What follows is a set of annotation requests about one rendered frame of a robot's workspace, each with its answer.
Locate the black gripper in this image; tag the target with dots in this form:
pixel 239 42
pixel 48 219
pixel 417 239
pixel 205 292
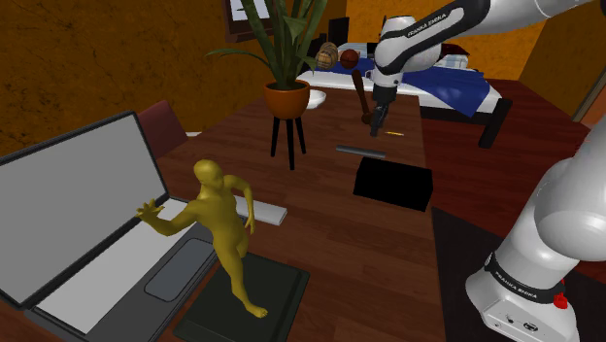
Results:
pixel 381 112

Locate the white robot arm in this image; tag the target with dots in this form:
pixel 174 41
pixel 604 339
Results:
pixel 558 222

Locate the yellow pen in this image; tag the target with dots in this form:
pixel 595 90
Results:
pixel 394 134

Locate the grey cylinder rod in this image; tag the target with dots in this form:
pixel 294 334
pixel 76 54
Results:
pixel 360 151

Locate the brown ball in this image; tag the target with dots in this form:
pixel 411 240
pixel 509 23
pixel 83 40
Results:
pixel 349 58

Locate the white bowl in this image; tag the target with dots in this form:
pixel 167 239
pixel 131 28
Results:
pixel 316 98

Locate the black box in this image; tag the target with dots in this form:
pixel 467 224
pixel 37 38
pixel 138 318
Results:
pixel 393 184

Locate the bed with blue blanket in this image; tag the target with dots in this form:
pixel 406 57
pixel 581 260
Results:
pixel 454 87

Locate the potted plant on black stand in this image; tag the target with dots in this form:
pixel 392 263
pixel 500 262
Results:
pixel 286 97

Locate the dark wooden table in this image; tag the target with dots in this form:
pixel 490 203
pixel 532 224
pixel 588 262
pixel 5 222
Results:
pixel 331 246

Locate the white flat bar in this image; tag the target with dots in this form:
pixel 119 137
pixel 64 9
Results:
pixel 270 212

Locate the yellow human figure dark base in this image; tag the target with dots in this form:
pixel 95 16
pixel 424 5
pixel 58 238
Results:
pixel 222 213

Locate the dark red chair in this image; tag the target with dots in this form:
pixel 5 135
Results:
pixel 161 125

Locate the grey open laptop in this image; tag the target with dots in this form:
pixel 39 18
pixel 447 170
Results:
pixel 71 199

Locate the dark framed wall picture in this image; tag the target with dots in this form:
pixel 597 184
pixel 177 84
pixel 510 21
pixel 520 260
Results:
pixel 236 23

